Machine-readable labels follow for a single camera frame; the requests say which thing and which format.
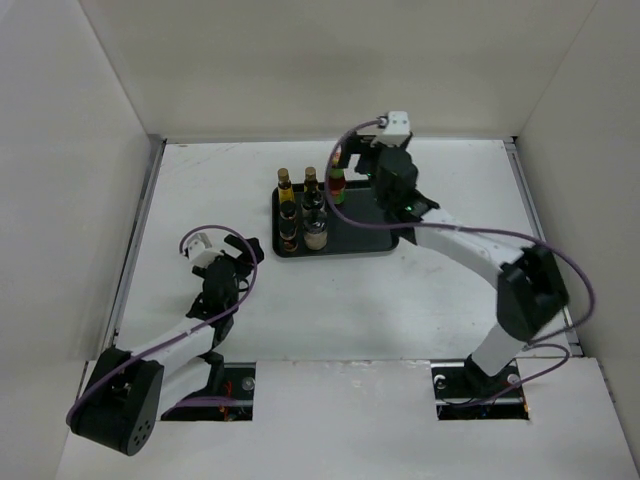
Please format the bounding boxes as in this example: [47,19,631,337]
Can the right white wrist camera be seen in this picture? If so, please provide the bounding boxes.
[376,111,411,145]

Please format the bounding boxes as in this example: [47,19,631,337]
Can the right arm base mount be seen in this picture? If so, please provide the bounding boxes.
[431,363,529,421]

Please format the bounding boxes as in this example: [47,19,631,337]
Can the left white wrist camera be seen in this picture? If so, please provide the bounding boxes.
[184,232,223,269]

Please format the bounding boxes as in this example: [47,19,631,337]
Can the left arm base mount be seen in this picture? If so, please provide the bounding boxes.
[158,352,256,422]

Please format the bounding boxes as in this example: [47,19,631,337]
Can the yellow-label oil bottle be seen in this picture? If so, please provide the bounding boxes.
[302,166,322,197]
[277,168,295,204]

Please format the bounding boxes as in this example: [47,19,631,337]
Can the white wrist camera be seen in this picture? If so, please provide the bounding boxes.
[376,111,411,145]
[184,232,223,269]

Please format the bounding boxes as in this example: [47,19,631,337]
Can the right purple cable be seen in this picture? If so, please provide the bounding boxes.
[324,118,597,404]

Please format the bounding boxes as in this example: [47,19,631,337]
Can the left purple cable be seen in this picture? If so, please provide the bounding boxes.
[65,225,261,426]

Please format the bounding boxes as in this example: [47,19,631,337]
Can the black-cap spice jar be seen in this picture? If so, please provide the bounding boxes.
[279,200,297,224]
[279,220,298,253]

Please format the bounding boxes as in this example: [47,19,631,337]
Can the green-label chili sauce bottle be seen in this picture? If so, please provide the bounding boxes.
[329,149,346,205]

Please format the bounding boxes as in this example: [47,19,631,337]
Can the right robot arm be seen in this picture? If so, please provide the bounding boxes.
[332,133,569,396]

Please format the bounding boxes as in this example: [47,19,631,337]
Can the black plastic tray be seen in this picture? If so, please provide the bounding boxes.
[271,180,399,258]

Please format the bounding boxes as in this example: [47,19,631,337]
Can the white shaker black lid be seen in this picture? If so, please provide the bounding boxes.
[303,210,328,251]
[301,192,325,218]

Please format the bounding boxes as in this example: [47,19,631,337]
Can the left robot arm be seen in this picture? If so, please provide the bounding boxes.
[66,228,264,456]

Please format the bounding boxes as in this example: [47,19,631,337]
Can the purple cable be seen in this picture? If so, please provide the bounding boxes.
[65,225,261,426]
[324,118,597,404]

